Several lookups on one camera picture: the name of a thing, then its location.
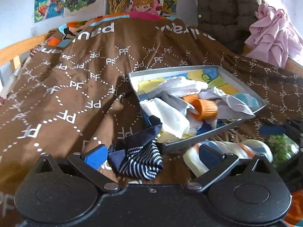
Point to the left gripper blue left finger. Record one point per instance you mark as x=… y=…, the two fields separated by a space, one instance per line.
x=96 y=157

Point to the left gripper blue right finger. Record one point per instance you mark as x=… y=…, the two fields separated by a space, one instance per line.
x=210 y=155

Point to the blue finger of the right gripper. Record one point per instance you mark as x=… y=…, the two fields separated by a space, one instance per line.
x=272 y=130

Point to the navy striped sock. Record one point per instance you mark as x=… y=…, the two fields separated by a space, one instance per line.
x=137 y=155

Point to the orange silicone cup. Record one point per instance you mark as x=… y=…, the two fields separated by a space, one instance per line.
x=204 y=109

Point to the grey white cloth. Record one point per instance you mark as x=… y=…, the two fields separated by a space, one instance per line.
x=229 y=107

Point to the grey drawstring pouch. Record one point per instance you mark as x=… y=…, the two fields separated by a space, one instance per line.
x=174 y=124

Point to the white fluffy cloth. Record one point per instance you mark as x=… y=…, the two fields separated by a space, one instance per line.
x=178 y=87

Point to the jar of green stars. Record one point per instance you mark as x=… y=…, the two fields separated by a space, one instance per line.
x=282 y=148

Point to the colourful striped bedsheet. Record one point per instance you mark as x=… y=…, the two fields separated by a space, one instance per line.
x=294 y=216

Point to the grey tray with drawing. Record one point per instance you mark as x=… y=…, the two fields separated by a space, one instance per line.
x=216 y=76

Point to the pink shirt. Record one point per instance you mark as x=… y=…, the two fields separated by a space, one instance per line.
x=273 y=37

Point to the brown quilted jacket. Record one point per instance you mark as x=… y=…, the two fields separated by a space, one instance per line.
x=228 y=21

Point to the orange hair girl drawing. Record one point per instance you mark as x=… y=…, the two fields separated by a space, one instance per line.
x=46 y=9

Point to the wooden bed rail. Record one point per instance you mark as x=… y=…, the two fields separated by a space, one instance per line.
x=10 y=52

